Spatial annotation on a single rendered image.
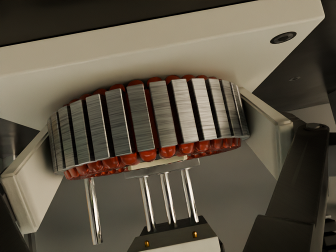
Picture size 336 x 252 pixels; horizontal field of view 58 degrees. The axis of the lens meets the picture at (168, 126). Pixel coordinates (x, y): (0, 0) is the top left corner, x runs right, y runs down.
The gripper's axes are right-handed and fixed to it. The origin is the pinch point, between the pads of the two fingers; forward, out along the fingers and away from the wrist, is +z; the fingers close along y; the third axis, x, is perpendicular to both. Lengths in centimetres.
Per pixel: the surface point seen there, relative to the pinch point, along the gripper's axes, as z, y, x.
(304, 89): 12.0, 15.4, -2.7
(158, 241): 0.5, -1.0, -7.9
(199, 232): 0.8, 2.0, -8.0
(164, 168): 10.0, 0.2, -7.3
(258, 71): -0.6, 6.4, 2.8
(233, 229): 16.8, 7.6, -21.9
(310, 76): 7.3, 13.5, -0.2
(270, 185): 19.1, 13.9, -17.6
